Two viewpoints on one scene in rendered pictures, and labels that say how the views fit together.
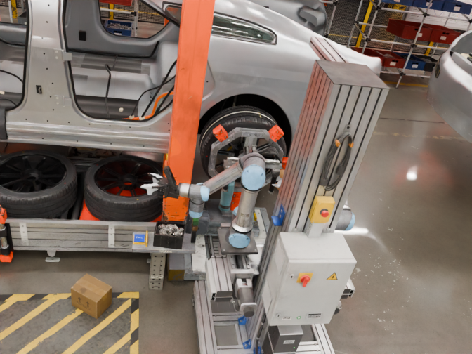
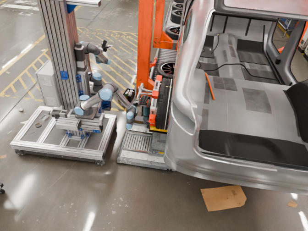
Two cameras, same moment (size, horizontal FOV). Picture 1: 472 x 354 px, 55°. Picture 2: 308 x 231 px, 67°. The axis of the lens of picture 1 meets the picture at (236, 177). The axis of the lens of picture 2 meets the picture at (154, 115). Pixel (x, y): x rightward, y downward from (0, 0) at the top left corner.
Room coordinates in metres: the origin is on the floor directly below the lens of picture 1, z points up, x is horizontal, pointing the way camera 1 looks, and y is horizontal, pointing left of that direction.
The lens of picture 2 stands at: (3.64, -2.33, 2.69)
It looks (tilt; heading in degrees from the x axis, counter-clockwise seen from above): 41 degrees down; 108
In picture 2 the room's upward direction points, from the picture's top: 5 degrees clockwise
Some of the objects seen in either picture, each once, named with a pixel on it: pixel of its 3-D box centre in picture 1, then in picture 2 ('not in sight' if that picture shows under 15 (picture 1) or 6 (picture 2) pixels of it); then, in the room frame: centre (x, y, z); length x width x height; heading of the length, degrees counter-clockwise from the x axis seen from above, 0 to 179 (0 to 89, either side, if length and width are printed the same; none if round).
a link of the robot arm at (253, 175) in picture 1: (246, 205); (86, 62); (1.92, -0.09, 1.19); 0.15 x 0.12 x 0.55; 2
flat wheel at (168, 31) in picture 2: not in sight; (178, 34); (2.16, 3.49, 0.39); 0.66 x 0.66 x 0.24
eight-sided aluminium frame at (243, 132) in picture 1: (245, 161); (155, 102); (2.88, -0.05, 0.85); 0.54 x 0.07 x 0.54; 105
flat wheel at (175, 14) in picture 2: not in sight; (181, 16); (1.82, 4.90, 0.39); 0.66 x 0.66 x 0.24
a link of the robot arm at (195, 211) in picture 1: (197, 205); (99, 59); (1.94, 0.18, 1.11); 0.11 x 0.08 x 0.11; 2
